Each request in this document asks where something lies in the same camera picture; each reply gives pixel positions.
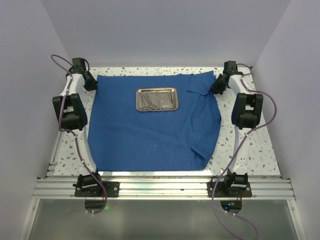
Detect blue surgical drape cloth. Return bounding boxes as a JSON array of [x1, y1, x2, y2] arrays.
[[88, 71, 221, 172]]

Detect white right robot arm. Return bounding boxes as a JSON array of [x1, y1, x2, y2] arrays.
[[210, 60, 264, 197]]

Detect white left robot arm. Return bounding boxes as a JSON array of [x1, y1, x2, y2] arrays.
[[50, 54, 104, 197]]

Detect steel surgical scissors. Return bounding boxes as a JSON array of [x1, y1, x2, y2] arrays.
[[140, 92, 154, 112]]

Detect steel instrument tray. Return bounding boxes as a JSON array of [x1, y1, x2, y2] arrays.
[[135, 87, 179, 112]]

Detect aluminium left side rail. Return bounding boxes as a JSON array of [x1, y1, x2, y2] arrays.
[[44, 65, 82, 180]]

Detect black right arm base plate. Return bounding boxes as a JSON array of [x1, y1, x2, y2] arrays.
[[206, 176, 253, 198]]

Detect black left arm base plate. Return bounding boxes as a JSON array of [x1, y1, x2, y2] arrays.
[[72, 181, 120, 198]]

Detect aluminium front rail frame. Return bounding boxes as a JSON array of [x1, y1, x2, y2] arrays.
[[31, 177, 296, 200]]

